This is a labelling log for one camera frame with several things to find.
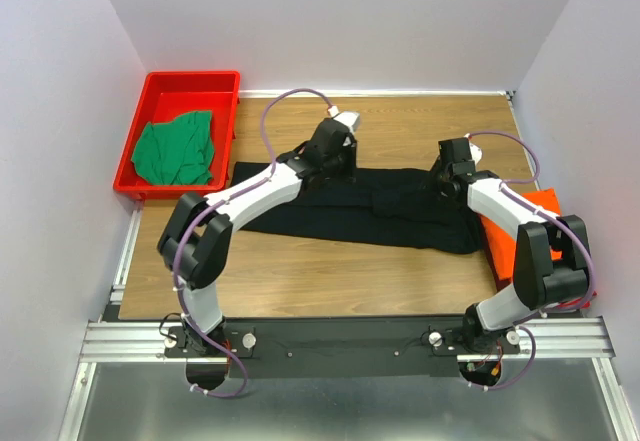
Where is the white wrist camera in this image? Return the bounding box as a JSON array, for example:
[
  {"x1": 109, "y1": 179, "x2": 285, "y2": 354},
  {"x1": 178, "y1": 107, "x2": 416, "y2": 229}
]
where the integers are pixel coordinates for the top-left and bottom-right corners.
[
  {"x1": 465, "y1": 133, "x2": 483, "y2": 165},
  {"x1": 327, "y1": 105, "x2": 361, "y2": 134}
]

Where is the orange folded t shirt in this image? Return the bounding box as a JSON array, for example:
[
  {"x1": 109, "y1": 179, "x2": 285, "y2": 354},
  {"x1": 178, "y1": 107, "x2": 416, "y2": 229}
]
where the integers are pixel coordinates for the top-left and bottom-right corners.
[{"x1": 479, "y1": 188, "x2": 561, "y2": 291}]

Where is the red plastic bin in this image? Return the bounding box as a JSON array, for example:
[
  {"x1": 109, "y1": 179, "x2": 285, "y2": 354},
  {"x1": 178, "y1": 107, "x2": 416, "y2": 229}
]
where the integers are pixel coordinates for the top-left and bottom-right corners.
[{"x1": 113, "y1": 70, "x2": 241, "y2": 200}]

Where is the green crumpled t shirt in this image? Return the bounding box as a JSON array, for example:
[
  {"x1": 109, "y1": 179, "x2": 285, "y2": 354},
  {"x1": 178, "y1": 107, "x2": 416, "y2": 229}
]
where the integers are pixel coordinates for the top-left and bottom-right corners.
[{"x1": 131, "y1": 110, "x2": 215, "y2": 186}]

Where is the black t shirt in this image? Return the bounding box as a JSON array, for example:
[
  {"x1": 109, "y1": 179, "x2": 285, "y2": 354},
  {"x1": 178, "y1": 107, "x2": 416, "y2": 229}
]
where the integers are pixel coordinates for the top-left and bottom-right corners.
[{"x1": 243, "y1": 168, "x2": 484, "y2": 255}]

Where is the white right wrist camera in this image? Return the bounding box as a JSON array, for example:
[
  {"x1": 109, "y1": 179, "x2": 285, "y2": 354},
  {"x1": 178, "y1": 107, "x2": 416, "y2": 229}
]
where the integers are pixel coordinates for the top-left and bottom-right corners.
[{"x1": 465, "y1": 133, "x2": 483, "y2": 165}]

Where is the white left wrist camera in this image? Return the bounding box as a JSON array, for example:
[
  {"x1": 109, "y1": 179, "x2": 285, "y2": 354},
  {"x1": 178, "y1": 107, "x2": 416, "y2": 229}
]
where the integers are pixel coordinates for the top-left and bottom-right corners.
[{"x1": 327, "y1": 105, "x2": 361, "y2": 134}]

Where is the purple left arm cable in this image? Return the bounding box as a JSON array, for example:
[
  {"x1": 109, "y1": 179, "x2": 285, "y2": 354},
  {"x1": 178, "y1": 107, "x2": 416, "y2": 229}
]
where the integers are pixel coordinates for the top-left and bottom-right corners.
[{"x1": 172, "y1": 88, "x2": 341, "y2": 398}]

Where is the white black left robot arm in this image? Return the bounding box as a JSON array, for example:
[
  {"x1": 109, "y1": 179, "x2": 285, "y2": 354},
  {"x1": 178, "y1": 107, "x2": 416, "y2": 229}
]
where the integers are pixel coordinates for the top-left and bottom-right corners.
[{"x1": 158, "y1": 111, "x2": 360, "y2": 360}]

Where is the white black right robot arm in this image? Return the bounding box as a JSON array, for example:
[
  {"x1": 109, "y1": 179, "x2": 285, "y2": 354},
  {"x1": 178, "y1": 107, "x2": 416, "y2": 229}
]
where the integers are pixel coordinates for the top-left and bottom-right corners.
[{"x1": 434, "y1": 134, "x2": 595, "y2": 353}]

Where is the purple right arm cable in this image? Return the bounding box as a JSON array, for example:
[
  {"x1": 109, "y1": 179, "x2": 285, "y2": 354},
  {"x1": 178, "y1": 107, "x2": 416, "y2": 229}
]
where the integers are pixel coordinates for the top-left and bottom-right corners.
[{"x1": 467, "y1": 130, "x2": 596, "y2": 392}]

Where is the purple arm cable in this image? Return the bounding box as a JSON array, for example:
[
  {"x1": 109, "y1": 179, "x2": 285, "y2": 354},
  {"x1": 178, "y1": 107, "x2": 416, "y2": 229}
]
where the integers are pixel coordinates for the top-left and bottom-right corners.
[
  {"x1": 172, "y1": 88, "x2": 341, "y2": 398},
  {"x1": 467, "y1": 130, "x2": 596, "y2": 392}
]

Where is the aluminium frame rail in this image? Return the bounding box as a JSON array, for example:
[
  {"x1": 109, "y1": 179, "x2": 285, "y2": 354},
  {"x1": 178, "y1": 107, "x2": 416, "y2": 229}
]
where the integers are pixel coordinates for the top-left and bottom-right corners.
[{"x1": 80, "y1": 318, "x2": 615, "y2": 363}]

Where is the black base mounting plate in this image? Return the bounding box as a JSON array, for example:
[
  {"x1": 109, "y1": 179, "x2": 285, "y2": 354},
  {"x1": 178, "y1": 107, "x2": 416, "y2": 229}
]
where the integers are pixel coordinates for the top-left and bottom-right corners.
[{"x1": 164, "y1": 315, "x2": 517, "y2": 379}]

